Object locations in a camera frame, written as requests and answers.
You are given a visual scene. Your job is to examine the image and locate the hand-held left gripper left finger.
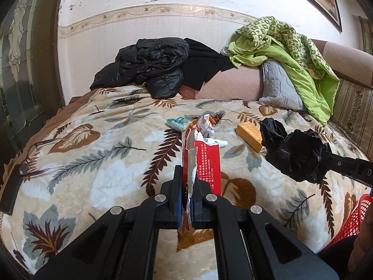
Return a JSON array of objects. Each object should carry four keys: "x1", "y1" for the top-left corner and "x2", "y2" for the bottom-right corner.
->
[{"x1": 35, "y1": 165, "x2": 184, "y2": 280}]

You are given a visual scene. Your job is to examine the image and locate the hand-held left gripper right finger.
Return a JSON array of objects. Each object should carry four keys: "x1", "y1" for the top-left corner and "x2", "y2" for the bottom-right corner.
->
[{"x1": 192, "y1": 178, "x2": 340, "y2": 280}]

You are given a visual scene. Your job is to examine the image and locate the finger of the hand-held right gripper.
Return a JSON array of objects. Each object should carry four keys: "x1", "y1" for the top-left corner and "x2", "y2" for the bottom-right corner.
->
[{"x1": 319, "y1": 149, "x2": 373, "y2": 187}]

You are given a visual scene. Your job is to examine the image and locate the torn red carton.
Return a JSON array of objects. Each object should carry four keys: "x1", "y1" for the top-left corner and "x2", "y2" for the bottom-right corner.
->
[{"x1": 181, "y1": 128, "x2": 222, "y2": 235}]

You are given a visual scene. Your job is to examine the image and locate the black plastic bag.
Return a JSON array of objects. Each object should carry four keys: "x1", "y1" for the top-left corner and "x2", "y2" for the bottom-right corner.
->
[{"x1": 259, "y1": 117, "x2": 333, "y2": 185}]

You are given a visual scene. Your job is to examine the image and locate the red plastic basket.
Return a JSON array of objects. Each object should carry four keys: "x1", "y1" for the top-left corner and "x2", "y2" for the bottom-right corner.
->
[{"x1": 329, "y1": 194, "x2": 373, "y2": 249}]

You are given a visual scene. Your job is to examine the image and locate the orange and white wrapper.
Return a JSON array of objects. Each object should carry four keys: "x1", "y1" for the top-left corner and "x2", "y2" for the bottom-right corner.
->
[{"x1": 188, "y1": 114, "x2": 218, "y2": 138}]

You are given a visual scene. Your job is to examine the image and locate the teal and white wipes packet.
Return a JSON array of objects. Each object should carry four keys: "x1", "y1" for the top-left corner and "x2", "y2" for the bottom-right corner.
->
[{"x1": 166, "y1": 117, "x2": 192, "y2": 131}]

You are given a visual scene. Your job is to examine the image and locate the orange medicine box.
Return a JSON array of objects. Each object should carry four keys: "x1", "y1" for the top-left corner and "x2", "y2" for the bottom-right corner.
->
[{"x1": 235, "y1": 122, "x2": 267, "y2": 154}]

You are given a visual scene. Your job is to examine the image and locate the person's right forearm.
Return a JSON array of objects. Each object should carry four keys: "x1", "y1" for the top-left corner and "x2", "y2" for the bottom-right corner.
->
[{"x1": 359, "y1": 210, "x2": 373, "y2": 270}]

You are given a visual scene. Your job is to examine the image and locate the striped sofa cushion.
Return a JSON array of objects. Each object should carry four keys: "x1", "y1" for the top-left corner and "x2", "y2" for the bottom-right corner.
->
[{"x1": 329, "y1": 79, "x2": 373, "y2": 152}]

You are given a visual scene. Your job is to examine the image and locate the leaf printed blanket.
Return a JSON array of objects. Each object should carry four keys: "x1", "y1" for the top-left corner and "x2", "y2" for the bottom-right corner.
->
[{"x1": 0, "y1": 86, "x2": 373, "y2": 275}]

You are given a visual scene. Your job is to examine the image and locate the person's leg in black trousers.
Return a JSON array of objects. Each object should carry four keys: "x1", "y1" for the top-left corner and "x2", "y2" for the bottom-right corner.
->
[{"x1": 318, "y1": 235, "x2": 361, "y2": 280}]

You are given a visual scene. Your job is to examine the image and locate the grey quilted pillow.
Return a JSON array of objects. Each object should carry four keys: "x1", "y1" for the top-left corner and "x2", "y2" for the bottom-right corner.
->
[{"x1": 259, "y1": 61, "x2": 307, "y2": 112}]

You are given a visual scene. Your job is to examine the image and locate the green patterned quilt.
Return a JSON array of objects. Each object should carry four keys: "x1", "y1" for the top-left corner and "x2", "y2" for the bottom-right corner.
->
[{"x1": 228, "y1": 16, "x2": 341, "y2": 126}]

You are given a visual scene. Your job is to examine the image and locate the brown and pink sofa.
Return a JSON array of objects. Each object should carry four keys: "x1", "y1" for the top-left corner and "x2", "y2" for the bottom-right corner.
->
[{"x1": 178, "y1": 39, "x2": 373, "y2": 164}]

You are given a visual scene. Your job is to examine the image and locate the black puffer jacket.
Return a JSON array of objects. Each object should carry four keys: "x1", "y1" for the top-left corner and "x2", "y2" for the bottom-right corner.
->
[{"x1": 90, "y1": 37, "x2": 190, "y2": 100}]

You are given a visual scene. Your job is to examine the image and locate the black cloth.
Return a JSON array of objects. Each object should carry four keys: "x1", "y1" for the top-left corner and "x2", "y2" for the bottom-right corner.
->
[{"x1": 181, "y1": 38, "x2": 235, "y2": 91}]

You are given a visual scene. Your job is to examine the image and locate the eyeglasses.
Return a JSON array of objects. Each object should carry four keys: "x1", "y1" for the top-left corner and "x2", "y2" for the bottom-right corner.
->
[{"x1": 16, "y1": 138, "x2": 74, "y2": 179}]

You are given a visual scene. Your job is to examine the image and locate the black flat case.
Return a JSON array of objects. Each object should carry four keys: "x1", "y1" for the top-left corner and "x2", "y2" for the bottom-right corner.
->
[{"x1": 0, "y1": 164, "x2": 23, "y2": 216}]

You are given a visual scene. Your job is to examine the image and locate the wooden glass door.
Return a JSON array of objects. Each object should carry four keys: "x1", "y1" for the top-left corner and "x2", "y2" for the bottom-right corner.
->
[{"x1": 0, "y1": 0, "x2": 68, "y2": 155}]

